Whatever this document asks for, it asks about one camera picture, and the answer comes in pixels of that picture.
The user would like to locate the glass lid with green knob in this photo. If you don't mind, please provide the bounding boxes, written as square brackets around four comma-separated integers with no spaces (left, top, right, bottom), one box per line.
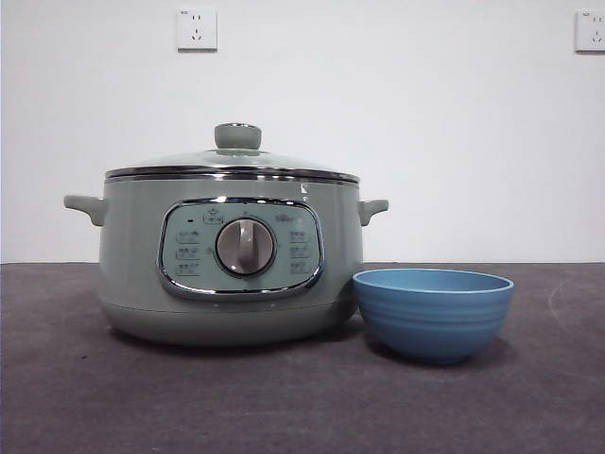
[103,122,361,185]

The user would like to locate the pale green electric steamer pot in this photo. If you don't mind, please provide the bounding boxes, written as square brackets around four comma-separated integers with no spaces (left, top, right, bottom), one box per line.
[62,177,390,349]

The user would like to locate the blue ribbed bowl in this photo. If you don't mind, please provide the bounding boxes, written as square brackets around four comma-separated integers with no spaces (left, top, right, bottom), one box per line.
[352,268,516,366]

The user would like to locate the white wall socket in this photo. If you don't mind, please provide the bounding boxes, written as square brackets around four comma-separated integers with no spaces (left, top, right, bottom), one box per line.
[574,9,605,54]
[177,7,219,53]

